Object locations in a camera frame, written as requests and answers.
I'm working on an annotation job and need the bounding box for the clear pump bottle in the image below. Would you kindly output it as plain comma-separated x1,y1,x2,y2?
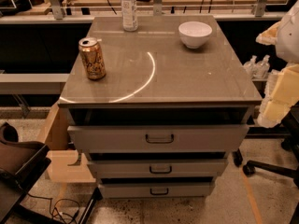
253,55,270,78
243,55,256,78

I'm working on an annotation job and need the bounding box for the black floor cable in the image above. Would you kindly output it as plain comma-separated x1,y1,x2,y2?
26,192,81,224

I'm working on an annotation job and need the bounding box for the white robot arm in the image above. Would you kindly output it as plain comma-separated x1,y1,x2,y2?
256,1,299,128

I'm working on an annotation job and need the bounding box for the top grey drawer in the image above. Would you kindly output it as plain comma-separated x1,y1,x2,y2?
68,125,249,153

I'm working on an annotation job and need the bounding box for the middle grey drawer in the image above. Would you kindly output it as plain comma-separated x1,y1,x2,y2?
88,159,228,178

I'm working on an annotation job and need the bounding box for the right clear pump bottle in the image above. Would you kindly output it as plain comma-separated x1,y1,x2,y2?
253,55,270,78

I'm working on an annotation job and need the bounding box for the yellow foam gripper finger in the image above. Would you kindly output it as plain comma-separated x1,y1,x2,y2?
256,21,280,46
257,63,299,128

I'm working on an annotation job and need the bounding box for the grey drawer cabinet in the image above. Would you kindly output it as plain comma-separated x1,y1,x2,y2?
59,15,261,186

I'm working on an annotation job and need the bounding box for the left clear pump bottle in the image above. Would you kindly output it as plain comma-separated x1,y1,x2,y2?
243,55,256,78

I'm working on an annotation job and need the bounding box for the grey drawer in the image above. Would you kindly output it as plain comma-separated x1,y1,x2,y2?
88,159,228,178
98,182,215,199
68,125,249,153

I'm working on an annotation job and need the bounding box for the white ceramic bowl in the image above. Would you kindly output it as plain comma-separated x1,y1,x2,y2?
178,21,212,49

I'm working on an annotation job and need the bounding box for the gold soda can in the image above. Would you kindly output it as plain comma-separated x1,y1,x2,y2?
78,37,106,80

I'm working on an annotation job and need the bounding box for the clear plastic water bottle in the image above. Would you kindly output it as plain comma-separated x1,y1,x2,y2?
121,0,138,32

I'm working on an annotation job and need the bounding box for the bottom grey drawer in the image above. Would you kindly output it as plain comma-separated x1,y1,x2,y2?
98,182,215,199

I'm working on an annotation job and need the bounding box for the dark office chair left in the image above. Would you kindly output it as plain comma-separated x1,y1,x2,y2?
0,122,55,224

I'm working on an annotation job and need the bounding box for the black chair base right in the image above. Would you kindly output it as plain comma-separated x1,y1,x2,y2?
233,110,299,224

